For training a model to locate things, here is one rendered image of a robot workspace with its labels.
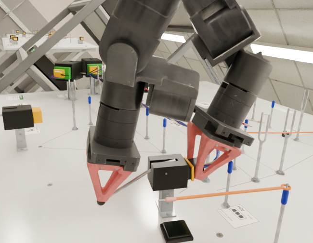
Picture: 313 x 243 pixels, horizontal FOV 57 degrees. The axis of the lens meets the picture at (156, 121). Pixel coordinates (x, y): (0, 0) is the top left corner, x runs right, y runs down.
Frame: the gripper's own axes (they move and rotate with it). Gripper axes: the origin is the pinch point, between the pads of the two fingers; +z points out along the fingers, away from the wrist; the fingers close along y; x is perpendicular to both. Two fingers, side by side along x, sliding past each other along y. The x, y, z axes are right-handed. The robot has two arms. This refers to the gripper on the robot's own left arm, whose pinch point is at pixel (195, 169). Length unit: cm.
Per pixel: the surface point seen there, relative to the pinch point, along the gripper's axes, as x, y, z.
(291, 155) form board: -31.3, 13.8, -6.1
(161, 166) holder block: 6.8, -1.6, 0.7
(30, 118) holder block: 26.2, 29.1, 11.6
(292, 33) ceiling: -199, 255, -99
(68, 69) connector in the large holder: 21, 68, 5
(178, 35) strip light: -167, 518, -61
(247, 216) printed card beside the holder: -9.7, -4.9, 3.1
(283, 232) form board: -12.9, -9.4, 1.6
